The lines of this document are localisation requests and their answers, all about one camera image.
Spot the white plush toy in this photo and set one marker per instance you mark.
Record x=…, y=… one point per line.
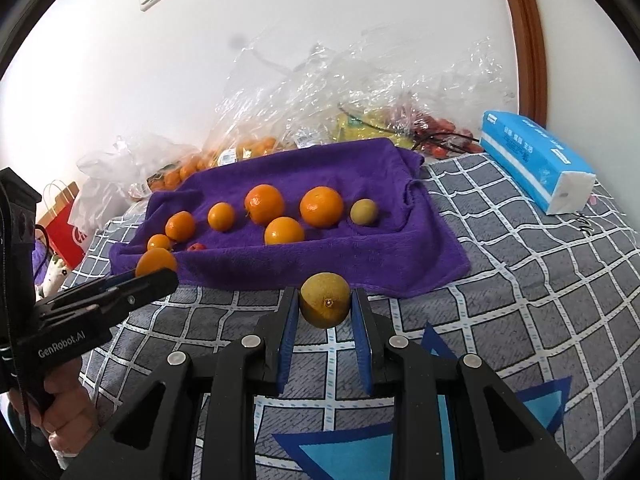
x=57, y=275

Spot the clear bag of red fruit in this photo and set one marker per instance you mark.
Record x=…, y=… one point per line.
x=440, y=127

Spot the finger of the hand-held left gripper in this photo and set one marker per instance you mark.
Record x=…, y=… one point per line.
x=117, y=280
x=130, y=292

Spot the white plastic bag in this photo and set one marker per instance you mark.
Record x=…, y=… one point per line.
x=95, y=200

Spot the clear bag of mandarins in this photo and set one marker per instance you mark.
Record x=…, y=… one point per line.
x=175, y=170
x=250, y=147

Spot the small orange mandarin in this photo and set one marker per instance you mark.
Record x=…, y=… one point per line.
x=221, y=216
x=159, y=242

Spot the crumpled clear plastic bag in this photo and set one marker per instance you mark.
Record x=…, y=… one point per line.
x=320, y=75

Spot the clear bag of yellow fruit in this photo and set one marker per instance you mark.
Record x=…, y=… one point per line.
x=360, y=127

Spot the grey checked star bedsheet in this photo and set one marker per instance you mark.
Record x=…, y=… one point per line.
x=525, y=285

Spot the purple towel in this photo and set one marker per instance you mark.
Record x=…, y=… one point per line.
x=350, y=255

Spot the brown wooden door frame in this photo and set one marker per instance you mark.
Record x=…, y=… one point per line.
x=525, y=35

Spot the person's left hand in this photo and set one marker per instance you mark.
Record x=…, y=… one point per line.
x=70, y=410

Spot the yellow-green round fruit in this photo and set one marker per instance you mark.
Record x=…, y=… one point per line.
x=324, y=306
x=363, y=211

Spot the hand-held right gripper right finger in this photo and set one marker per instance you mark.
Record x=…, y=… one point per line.
x=361, y=355

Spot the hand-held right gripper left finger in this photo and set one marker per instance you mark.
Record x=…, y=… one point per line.
x=286, y=350

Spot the red paper bag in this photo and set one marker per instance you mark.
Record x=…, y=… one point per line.
x=65, y=240

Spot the blue tissue pack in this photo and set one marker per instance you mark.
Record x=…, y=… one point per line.
x=530, y=155

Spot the red cherry tomato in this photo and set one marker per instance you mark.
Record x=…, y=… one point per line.
x=196, y=247

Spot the purple plush toy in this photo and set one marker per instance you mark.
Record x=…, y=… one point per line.
x=40, y=265

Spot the large orange mandarin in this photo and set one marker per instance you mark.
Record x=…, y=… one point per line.
x=264, y=203
x=321, y=205

